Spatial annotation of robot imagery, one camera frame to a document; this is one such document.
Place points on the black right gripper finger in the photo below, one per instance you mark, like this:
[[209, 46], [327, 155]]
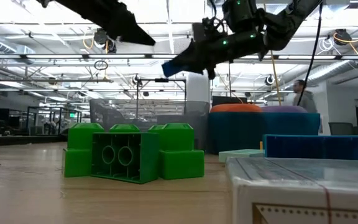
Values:
[[210, 68], [197, 53]]

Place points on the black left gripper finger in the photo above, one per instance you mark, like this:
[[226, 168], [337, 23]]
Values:
[[126, 37], [129, 21]]

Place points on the orange foam die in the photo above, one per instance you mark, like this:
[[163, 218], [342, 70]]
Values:
[[236, 108]]

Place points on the purple foam die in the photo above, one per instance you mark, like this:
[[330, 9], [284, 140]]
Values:
[[284, 109]]

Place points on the teal plastic bin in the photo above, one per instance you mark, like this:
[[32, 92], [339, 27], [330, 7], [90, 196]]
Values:
[[259, 133]]

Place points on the transparent grey plastic bin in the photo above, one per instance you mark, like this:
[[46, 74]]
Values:
[[141, 124]]

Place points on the mint green toy brick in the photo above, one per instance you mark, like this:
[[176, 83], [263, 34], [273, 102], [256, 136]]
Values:
[[241, 154]]

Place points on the green stepped toy brick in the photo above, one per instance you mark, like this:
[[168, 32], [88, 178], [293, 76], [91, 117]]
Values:
[[79, 155], [182, 161]]

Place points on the green rectangular toy brick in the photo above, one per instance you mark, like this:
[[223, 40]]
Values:
[[145, 155]]

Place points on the large blue toy brick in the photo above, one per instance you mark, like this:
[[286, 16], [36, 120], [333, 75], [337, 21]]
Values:
[[315, 147]]

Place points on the white card box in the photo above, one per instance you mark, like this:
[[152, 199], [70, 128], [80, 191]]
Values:
[[291, 193]]

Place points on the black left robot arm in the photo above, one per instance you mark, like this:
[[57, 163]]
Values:
[[61, 3]]

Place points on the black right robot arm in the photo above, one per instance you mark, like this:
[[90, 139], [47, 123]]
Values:
[[284, 25]]

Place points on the person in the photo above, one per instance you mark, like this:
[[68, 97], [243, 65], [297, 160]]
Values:
[[304, 99]]

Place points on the grey office chair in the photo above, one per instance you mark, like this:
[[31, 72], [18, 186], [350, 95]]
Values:
[[342, 129]]

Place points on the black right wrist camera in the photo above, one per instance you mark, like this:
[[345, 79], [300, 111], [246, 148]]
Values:
[[202, 31]]

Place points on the distant black frame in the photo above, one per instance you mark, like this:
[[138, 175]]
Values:
[[162, 80]]

